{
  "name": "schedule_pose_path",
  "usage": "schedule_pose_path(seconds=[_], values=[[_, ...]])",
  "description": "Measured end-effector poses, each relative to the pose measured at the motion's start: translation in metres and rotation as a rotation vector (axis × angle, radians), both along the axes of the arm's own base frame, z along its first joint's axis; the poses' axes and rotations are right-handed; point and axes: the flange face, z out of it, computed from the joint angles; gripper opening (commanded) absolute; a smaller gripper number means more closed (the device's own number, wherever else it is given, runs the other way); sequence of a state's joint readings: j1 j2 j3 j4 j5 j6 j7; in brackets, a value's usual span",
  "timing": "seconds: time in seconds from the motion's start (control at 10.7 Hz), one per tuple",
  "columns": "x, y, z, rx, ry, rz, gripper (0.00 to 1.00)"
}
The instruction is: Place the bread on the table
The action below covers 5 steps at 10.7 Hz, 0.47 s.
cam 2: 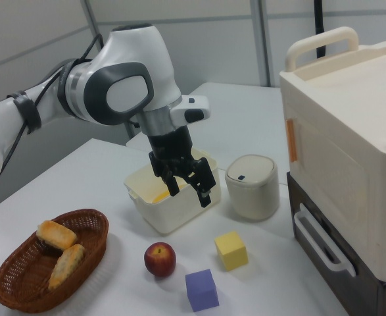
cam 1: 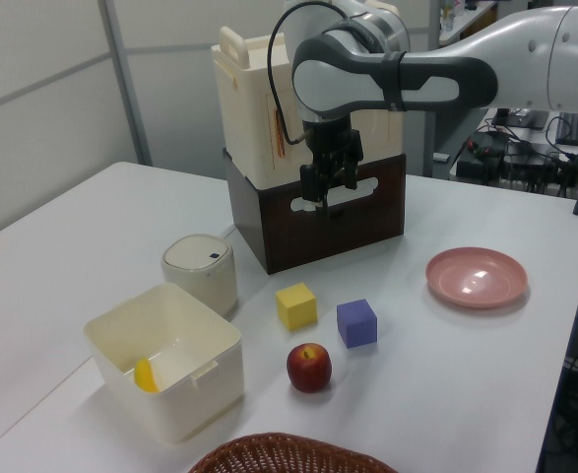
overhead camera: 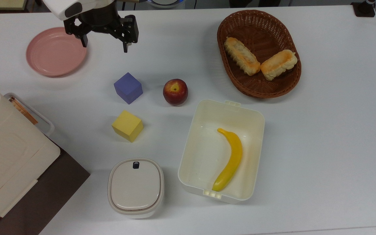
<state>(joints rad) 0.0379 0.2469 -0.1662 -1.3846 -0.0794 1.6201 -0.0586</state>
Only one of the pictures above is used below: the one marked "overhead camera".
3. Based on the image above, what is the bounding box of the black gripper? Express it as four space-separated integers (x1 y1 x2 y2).
65 2 139 53

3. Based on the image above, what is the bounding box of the brown wicker basket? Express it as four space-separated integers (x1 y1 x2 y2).
217 9 302 99

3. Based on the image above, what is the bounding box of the white drawer handle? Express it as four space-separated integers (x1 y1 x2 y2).
4 92 55 137

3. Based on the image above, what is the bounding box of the white toy oven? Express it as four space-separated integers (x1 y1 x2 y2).
0 78 61 235

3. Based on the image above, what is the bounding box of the dark brown drawer cabinet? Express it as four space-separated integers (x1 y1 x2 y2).
0 147 90 235

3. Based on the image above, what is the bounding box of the pale ridged bread roll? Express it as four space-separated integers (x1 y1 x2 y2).
224 37 261 76

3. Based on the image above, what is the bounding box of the small white lidded bin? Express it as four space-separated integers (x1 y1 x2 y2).
107 158 165 219

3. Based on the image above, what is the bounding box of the yellow banana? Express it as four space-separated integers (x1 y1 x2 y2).
211 128 243 192

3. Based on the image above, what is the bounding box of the pink plate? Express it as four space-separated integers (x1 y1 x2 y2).
26 27 87 77

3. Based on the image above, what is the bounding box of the white round object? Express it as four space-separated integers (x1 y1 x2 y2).
148 0 184 9

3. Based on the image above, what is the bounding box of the black clamp mount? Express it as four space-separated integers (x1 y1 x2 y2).
351 0 376 17

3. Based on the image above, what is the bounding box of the white plastic container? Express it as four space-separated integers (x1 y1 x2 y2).
178 99 265 204

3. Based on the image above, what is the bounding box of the orange-topped bread roll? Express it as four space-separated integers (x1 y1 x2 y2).
260 49 298 81

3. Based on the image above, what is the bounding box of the yellow cube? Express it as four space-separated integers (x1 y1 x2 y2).
112 110 144 143

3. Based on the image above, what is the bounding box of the purple cube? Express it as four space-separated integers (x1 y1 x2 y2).
114 72 143 105

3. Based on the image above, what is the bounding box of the red apple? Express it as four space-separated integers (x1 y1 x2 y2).
163 78 189 106

